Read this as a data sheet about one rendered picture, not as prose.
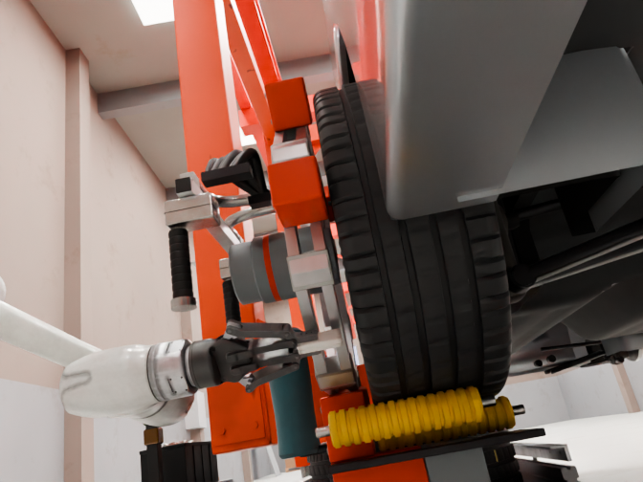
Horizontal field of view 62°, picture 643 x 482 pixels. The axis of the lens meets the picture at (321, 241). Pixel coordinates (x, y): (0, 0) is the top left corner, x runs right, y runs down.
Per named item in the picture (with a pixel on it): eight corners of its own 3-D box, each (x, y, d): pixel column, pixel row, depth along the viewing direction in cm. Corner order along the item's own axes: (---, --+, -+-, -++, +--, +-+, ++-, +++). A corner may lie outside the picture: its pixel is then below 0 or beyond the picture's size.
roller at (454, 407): (503, 418, 83) (493, 380, 85) (317, 451, 84) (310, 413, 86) (496, 419, 88) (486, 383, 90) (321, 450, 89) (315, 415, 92)
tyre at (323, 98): (422, -12, 97) (415, 188, 154) (294, 15, 98) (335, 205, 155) (553, 333, 65) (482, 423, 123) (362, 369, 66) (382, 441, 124)
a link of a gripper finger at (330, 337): (298, 339, 85) (297, 336, 85) (341, 331, 85) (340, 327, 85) (298, 351, 82) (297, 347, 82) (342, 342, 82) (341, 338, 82)
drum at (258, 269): (338, 277, 102) (325, 211, 107) (230, 298, 103) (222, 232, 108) (343, 295, 115) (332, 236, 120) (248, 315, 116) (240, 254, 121)
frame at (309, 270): (350, 372, 76) (293, 65, 95) (304, 381, 76) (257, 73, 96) (365, 399, 126) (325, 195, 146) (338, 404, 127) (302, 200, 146)
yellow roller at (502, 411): (533, 425, 93) (522, 391, 95) (365, 455, 94) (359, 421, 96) (524, 426, 98) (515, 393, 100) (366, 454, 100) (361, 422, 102)
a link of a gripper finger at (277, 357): (229, 368, 83) (231, 376, 83) (299, 356, 82) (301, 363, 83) (232, 353, 86) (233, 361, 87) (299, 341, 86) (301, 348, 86)
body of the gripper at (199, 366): (197, 402, 83) (255, 391, 82) (181, 358, 80) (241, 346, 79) (205, 372, 90) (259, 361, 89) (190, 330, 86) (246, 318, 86)
